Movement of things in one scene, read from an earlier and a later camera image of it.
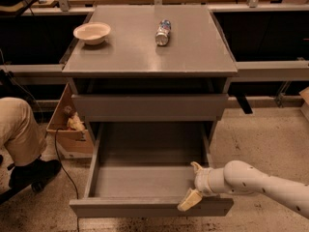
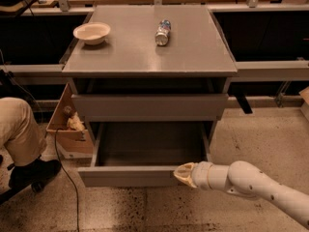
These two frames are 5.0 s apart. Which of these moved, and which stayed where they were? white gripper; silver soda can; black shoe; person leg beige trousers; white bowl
Moved: white gripper
Stayed: person leg beige trousers; silver soda can; black shoe; white bowl
